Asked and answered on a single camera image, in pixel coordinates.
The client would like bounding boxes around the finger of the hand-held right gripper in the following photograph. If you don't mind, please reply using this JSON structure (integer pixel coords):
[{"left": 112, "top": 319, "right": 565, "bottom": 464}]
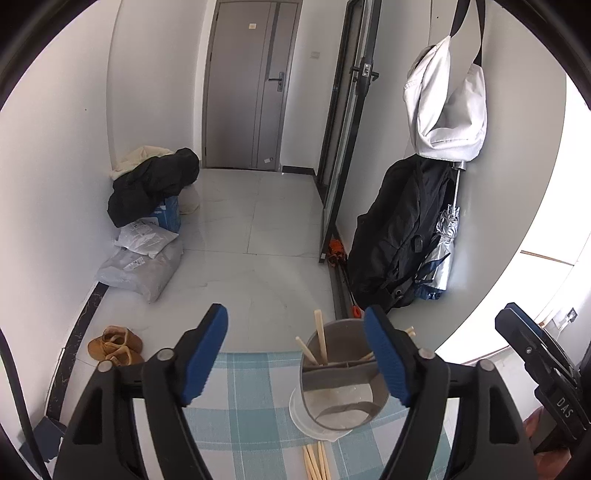
[
  {"left": 495, "top": 309, "right": 578, "bottom": 393},
  {"left": 505, "top": 302, "right": 583, "bottom": 370}
]

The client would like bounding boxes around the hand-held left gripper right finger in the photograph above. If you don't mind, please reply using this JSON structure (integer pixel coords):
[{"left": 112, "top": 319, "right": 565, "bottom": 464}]
[{"left": 363, "top": 305, "right": 539, "bottom": 480}]

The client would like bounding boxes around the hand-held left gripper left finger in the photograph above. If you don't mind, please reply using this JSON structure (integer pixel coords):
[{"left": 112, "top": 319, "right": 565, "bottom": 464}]
[{"left": 53, "top": 303, "right": 229, "bottom": 480}]

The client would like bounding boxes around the white grey utensil holder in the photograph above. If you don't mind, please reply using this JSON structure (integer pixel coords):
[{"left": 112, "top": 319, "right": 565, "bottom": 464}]
[{"left": 289, "top": 318, "right": 393, "bottom": 443}]

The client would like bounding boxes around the pile of wooden chopsticks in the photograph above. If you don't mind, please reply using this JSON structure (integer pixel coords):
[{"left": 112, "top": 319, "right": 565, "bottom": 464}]
[{"left": 302, "top": 440, "right": 333, "bottom": 480}]

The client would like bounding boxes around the person's right hand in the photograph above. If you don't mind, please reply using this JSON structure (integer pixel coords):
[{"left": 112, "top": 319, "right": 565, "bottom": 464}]
[{"left": 525, "top": 408, "right": 591, "bottom": 480}]

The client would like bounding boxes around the black rod with orange clip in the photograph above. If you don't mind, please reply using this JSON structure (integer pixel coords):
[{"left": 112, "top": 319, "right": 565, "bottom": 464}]
[{"left": 339, "top": 268, "right": 363, "bottom": 320}]

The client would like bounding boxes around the teal checked tablecloth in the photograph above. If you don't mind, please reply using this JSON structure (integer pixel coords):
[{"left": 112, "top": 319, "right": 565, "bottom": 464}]
[{"left": 131, "top": 351, "right": 453, "bottom": 480}]

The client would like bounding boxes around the brown shoe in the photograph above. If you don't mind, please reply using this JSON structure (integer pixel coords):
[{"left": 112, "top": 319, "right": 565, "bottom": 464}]
[
  {"left": 102, "top": 344, "right": 145, "bottom": 367},
  {"left": 88, "top": 325, "right": 143, "bottom": 361}
]

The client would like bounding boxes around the silver folded umbrella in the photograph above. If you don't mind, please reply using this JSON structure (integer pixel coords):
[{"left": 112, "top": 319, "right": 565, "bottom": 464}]
[{"left": 416, "top": 161, "right": 467, "bottom": 301}]

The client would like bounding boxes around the grey parcel bag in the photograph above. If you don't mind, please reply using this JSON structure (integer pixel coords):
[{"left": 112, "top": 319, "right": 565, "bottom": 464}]
[{"left": 95, "top": 240, "right": 184, "bottom": 304}]

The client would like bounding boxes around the orange black tool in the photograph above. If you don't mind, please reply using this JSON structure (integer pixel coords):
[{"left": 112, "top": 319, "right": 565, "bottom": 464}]
[{"left": 327, "top": 237, "right": 346, "bottom": 268}]

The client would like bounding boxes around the black backpack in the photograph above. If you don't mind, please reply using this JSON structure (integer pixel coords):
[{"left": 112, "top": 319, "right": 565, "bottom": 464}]
[{"left": 346, "top": 156, "right": 458, "bottom": 315}]

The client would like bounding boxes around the white parcel bag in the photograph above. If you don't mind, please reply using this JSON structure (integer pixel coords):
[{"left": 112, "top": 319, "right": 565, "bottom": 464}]
[{"left": 113, "top": 219, "right": 179, "bottom": 258}]

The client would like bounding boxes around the white round bag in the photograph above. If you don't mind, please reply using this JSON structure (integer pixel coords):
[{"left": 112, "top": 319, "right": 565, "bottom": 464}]
[{"left": 179, "top": 185, "right": 201, "bottom": 216}]

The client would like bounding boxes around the dark blue box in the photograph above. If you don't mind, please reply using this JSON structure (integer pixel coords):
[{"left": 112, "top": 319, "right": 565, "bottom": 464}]
[{"left": 34, "top": 415, "right": 68, "bottom": 460}]

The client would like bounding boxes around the black jacket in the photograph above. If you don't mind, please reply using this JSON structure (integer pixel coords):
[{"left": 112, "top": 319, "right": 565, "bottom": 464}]
[{"left": 107, "top": 148, "right": 200, "bottom": 228}]

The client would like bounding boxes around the beige cloth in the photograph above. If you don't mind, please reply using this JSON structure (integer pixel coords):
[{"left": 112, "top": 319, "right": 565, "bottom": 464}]
[{"left": 110, "top": 145, "right": 175, "bottom": 182}]

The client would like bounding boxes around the white hanging bag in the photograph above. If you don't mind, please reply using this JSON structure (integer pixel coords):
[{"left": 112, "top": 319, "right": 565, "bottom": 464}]
[{"left": 403, "top": 0, "right": 489, "bottom": 162}]

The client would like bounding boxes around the grey door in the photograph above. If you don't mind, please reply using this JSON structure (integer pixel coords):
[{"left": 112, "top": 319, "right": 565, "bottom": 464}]
[{"left": 203, "top": 0, "right": 303, "bottom": 171}]

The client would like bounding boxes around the black sliding door lock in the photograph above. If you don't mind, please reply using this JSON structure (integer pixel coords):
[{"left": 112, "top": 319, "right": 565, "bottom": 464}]
[{"left": 351, "top": 58, "right": 380, "bottom": 95}]

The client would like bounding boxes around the black cable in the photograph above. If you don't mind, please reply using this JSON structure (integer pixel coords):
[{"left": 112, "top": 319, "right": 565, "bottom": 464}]
[{"left": 0, "top": 330, "right": 51, "bottom": 480}]

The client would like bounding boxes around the black sliding door frame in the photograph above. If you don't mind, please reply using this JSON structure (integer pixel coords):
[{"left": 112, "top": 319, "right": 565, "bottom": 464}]
[{"left": 318, "top": 0, "right": 384, "bottom": 264}]

